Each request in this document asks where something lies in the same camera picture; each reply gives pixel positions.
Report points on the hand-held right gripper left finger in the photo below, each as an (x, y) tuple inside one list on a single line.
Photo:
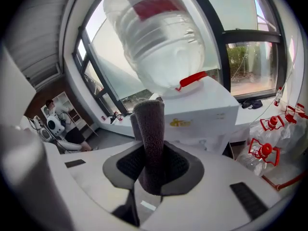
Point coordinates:
[(96, 172)]

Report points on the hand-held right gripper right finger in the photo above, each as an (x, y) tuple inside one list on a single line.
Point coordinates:
[(216, 189)]

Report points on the white water dispenser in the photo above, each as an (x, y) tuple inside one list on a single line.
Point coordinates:
[(204, 119)]

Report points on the large clear water bottle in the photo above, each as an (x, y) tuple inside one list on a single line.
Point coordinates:
[(163, 44)]

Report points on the empty clear jug red cap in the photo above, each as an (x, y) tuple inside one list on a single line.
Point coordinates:
[(255, 160), (292, 113), (273, 124)]

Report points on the red can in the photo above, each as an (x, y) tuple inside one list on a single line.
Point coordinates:
[(103, 118)]

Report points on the small black gadget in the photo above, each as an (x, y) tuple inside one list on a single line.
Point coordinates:
[(112, 119)]

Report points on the red and white bottle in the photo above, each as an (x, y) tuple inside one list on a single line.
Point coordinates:
[(118, 116)]

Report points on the white round backpack device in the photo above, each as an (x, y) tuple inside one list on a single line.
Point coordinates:
[(55, 125)]

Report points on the white round machine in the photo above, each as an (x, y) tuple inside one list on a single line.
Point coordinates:
[(44, 133)]

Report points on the red pipe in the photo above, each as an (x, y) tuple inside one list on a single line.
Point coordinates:
[(288, 184)]

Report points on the white bookshelf desk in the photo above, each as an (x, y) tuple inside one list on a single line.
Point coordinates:
[(63, 99)]

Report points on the black pouch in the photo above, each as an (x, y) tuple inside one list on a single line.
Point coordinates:
[(252, 104)]

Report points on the small red-capped bottle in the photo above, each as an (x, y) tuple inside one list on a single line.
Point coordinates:
[(278, 98)]

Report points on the white roller blind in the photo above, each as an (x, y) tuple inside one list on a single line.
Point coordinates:
[(113, 64)]

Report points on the black window frame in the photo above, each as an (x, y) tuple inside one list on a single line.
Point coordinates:
[(217, 44)]

